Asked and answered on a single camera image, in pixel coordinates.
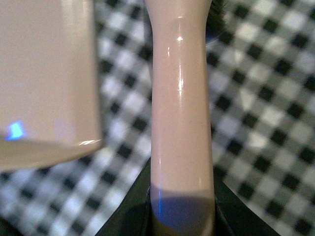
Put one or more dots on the white hand brush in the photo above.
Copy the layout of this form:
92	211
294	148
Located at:
182	182

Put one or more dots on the black white checkered cloth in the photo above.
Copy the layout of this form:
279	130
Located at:
262	99

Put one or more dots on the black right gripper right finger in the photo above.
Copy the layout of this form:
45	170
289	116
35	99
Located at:
233	217

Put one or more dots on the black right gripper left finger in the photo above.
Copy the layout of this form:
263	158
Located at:
133	216

